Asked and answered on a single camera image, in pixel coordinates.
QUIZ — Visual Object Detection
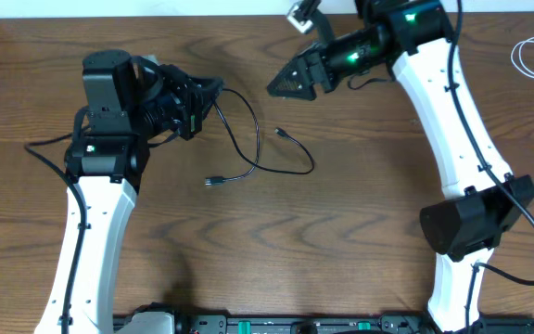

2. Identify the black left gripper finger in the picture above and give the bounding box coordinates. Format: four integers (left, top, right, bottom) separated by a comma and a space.
188, 76, 223, 91
201, 83, 223, 121

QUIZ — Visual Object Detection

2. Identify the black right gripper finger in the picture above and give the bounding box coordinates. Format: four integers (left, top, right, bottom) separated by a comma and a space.
272, 56, 312, 86
267, 79, 316, 101

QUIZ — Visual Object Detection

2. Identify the black USB cable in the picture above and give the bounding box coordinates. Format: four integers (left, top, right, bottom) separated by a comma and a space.
204, 86, 316, 187

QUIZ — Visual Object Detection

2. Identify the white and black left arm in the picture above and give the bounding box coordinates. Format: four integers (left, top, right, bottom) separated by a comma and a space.
35, 49, 223, 333

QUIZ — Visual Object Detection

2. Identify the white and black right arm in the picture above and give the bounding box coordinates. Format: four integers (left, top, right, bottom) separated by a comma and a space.
267, 1, 534, 333

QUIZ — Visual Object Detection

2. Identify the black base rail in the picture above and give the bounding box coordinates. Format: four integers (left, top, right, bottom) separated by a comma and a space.
111, 301, 534, 334

